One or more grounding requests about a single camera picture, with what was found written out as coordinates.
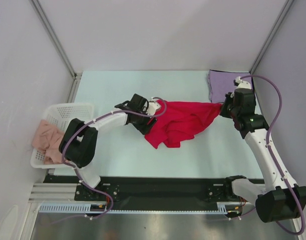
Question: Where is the red t shirt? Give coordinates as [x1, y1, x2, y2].
[145, 100, 222, 149]

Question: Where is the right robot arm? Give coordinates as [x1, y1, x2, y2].
[220, 88, 306, 223]

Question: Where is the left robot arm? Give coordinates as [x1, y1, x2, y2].
[58, 94, 165, 200]

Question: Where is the folded purple t shirt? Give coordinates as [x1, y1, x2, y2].
[207, 70, 250, 103]

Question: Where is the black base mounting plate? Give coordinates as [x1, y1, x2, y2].
[44, 175, 252, 213]

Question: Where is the white plastic laundry basket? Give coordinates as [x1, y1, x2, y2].
[30, 102, 94, 169]

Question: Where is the pink t shirt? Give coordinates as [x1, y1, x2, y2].
[31, 120, 64, 165]

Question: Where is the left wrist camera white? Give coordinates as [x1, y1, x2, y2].
[146, 98, 161, 116]

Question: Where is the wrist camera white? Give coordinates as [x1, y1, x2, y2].
[234, 76, 252, 90]
[146, 98, 161, 116]

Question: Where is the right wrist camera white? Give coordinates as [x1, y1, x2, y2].
[234, 76, 252, 90]

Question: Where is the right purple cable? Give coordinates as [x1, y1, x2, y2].
[229, 74, 306, 236]

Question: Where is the purple cable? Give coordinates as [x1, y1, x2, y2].
[49, 97, 168, 225]
[229, 74, 306, 236]

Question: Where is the left aluminium frame post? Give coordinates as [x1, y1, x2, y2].
[29, 0, 77, 78]

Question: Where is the aluminium frame post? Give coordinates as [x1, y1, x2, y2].
[29, 0, 77, 78]
[249, 0, 295, 74]

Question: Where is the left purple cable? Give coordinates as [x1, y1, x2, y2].
[49, 97, 168, 225]

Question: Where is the white slotted cable duct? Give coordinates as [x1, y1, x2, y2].
[39, 203, 240, 215]

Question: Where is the right aluminium frame post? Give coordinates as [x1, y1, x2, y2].
[249, 0, 295, 74]

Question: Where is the aluminium rail front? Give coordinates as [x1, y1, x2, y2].
[27, 182, 302, 205]

